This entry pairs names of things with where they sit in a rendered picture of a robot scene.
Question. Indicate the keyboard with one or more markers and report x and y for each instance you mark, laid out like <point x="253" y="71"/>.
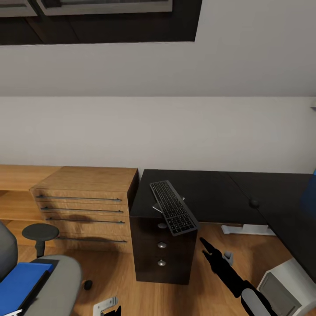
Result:
<point x="178" y="216"/>

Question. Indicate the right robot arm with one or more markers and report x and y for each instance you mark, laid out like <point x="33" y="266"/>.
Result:
<point x="253" y="301"/>

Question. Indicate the swivel chair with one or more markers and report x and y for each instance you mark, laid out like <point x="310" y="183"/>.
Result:
<point x="58" y="294"/>

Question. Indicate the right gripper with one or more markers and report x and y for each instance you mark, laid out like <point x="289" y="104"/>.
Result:
<point x="217" y="262"/>

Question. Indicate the desktop computer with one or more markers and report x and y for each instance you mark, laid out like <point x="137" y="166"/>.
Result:
<point x="289" y="289"/>

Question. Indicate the notebook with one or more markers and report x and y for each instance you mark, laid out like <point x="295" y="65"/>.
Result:
<point x="156" y="206"/>

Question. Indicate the mouse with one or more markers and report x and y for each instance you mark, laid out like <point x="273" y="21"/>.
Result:
<point x="254" y="202"/>

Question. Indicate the folder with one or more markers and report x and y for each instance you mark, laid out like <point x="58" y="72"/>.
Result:
<point x="20" y="286"/>

